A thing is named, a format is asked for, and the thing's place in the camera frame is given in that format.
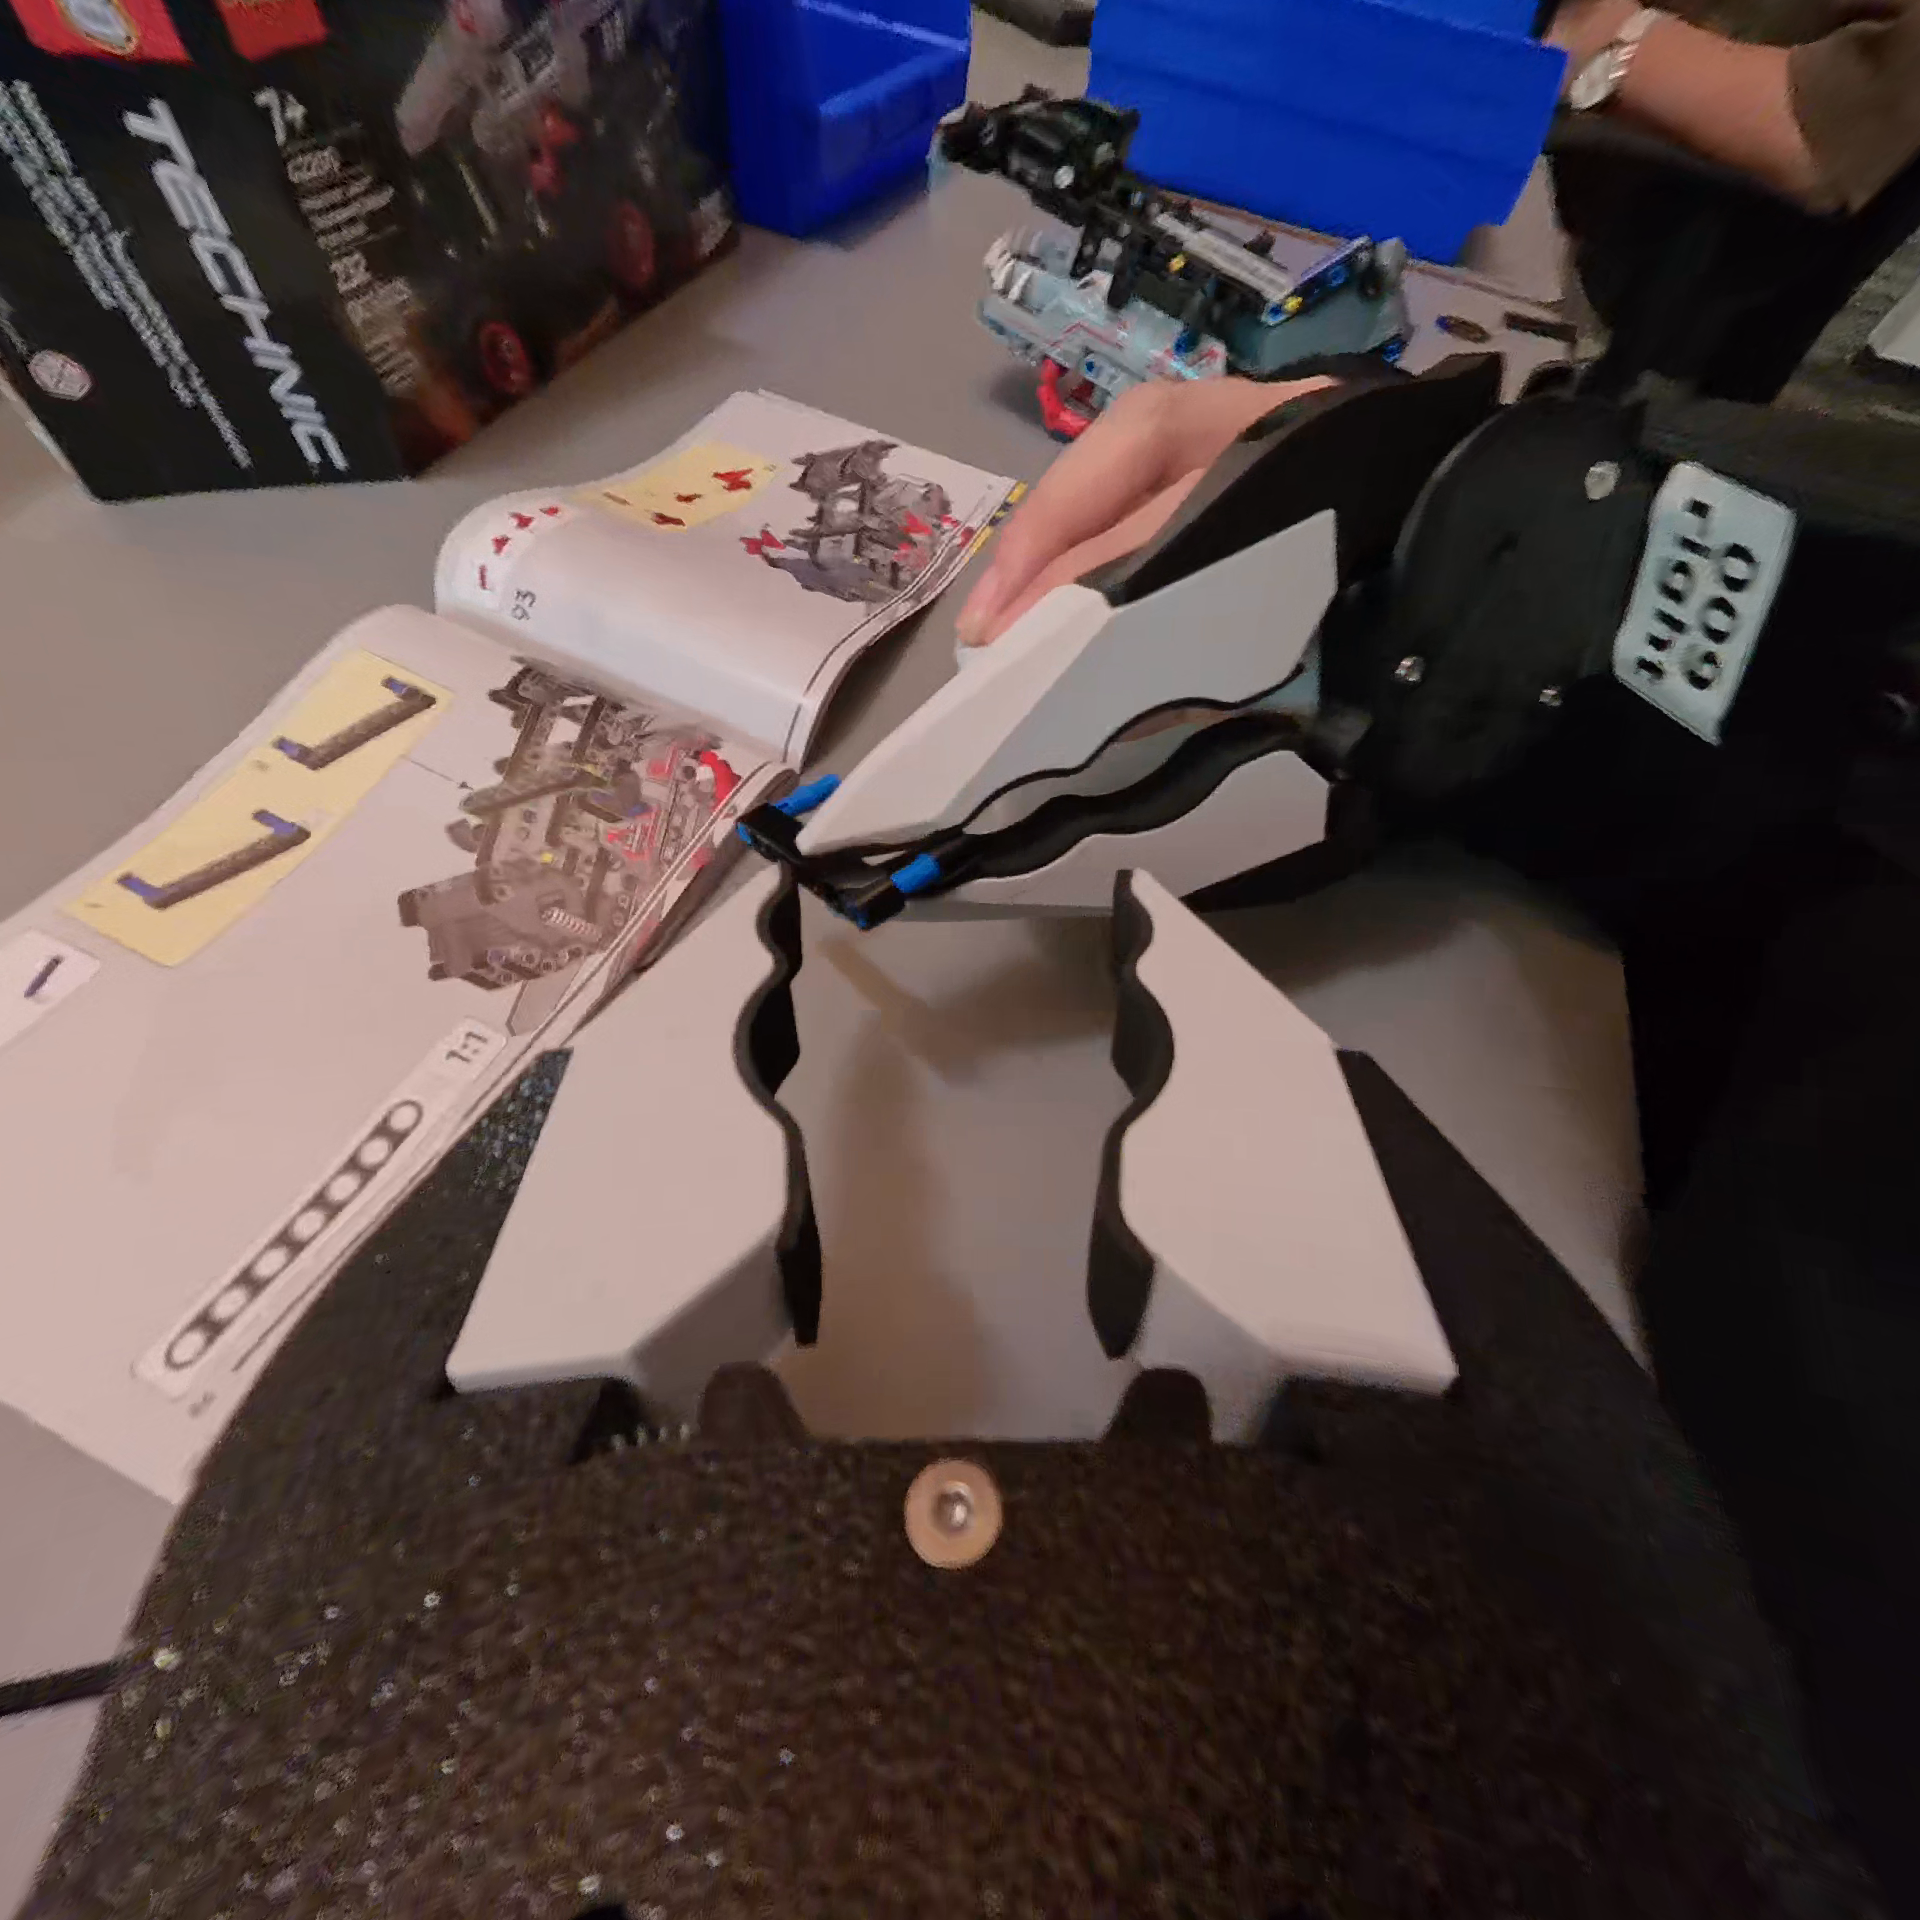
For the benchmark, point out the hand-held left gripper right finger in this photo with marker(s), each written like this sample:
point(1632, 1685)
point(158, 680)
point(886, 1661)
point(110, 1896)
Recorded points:
point(1277, 1200)

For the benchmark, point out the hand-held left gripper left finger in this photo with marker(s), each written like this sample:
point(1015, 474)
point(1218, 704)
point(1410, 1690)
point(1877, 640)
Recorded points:
point(630, 1200)

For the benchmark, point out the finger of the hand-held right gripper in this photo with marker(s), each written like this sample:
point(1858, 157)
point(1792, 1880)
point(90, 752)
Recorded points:
point(1202, 833)
point(1110, 674)

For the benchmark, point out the black bracket with blue pins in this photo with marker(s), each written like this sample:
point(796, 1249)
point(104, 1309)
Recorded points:
point(774, 833)

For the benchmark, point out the another person's forearm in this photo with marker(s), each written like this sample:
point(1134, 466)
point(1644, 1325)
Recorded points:
point(1741, 89)

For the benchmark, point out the grey desk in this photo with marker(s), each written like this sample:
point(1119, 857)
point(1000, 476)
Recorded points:
point(224, 600)

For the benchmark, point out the person's right hand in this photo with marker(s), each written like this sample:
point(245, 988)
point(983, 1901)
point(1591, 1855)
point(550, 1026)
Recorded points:
point(1095, 481)

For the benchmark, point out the grey toy vehicle model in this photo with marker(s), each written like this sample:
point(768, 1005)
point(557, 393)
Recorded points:
point(1171, 284)

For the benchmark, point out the open instruction booklet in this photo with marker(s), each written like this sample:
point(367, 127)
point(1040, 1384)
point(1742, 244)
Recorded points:
point(224, 1080)

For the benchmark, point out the blue plastic bin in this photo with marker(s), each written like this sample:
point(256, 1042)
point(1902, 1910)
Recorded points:
point(1319, 120)
point(839, 106)

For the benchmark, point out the black building set box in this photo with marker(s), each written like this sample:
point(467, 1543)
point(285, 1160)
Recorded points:
point(300, 225)

